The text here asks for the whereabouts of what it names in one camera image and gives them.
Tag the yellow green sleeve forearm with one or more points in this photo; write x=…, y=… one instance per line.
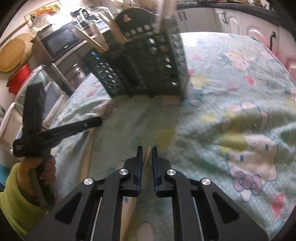
x=18, y=216

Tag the round bamboo tray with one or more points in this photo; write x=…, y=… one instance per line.
x=16, y=52

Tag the Hello Kitty tablecloth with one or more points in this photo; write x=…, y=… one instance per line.
x=235, y=126

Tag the fruit picture poster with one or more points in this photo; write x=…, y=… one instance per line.
x=50, y=9

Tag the stainless steel pot stack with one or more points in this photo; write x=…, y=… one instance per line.
x=75, y=75

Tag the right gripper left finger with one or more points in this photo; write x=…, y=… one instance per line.
x=92, y=210

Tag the plastic drawer tower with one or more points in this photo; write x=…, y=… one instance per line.
x=56, y=98

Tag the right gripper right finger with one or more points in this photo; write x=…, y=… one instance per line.
x=201, y=210

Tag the person right hand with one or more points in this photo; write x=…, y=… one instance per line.
x=145, y=232

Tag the red plastic basin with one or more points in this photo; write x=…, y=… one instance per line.
x=18, y=77

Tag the person left hand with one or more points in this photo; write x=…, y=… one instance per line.
x=34, y=179

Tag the black microwave oven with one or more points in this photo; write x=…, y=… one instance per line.
x=61, y=41

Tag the dark green utensil holder basket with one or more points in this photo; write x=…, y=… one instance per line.
x=151, y=62

